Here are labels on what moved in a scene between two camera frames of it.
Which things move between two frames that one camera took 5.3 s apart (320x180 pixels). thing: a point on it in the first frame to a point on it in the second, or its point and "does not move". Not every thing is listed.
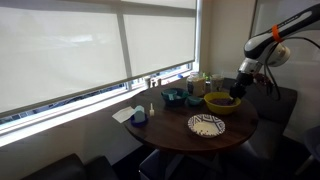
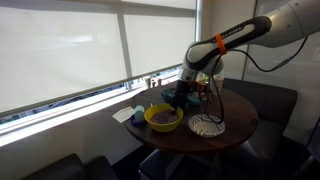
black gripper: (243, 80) to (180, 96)
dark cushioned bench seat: (270, 145) does not move
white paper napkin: (124, 114) does not move
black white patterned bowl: (206, 125) does not move
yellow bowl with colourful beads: (221, 102) to (164, 117)
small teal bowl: (195, 101) does not move
